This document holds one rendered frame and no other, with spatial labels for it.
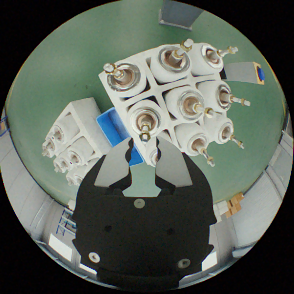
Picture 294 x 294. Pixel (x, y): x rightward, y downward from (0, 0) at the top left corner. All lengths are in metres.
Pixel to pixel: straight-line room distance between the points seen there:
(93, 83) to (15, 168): 6.14
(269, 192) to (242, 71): 5.03
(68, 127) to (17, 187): 6.37
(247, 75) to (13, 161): 6.64
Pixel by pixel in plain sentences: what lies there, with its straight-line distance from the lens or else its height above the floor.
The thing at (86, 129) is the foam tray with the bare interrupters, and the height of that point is 0.17.
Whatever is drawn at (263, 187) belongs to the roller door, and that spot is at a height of 0.58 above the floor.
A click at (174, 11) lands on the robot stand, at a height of 0.13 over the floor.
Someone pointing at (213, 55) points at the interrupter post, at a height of 0.27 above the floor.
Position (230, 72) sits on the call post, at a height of 0.19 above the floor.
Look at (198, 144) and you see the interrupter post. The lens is 0.27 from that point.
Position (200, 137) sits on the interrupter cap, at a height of 0.25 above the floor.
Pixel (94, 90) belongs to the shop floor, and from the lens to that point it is 0.54.
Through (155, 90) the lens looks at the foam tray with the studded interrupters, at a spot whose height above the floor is 0.18.
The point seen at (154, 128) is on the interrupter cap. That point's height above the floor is 0.25.
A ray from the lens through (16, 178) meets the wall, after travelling 6.49.
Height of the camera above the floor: 0.45
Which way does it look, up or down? 58 degrees down
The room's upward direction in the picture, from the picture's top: 179 degrees counter-clockwise
